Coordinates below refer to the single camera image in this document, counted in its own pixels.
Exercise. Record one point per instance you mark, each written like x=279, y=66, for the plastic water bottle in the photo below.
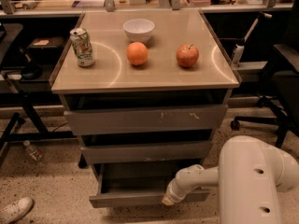
x=33, y=151

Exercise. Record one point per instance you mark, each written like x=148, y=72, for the black office chair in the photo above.
x=279, y=84

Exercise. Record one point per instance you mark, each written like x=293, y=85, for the grey top drawer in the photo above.
x=145, y=119

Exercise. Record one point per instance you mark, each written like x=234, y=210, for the red apple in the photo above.
x=187, y=55

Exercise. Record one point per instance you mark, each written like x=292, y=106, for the grey middle drawer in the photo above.
x=147, y=152

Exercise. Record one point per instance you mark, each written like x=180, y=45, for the green white soda can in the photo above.
x=82, y=47

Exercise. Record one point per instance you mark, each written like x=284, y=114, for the grey drawer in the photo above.
x=134, y=183
x=147, y=152
x=145, y=119

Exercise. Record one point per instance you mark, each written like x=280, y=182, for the grey drawer cabinet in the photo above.
x=113, y=83

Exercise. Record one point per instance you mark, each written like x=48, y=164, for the orange fruit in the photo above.
x=137, y=53

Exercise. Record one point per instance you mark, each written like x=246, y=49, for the white bowl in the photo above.
x=139, y=30

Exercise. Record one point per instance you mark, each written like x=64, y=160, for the dark box under desk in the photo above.
x=50, y=47

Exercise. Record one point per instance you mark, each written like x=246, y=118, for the white sneaker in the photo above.
x=16, y=210

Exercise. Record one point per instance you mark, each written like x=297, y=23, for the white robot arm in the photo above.
x=250, y=174

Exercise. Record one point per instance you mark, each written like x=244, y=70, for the white handled tool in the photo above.
x=240, y=44

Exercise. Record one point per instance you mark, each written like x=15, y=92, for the grey bottom drawer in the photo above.
x=134, y=183

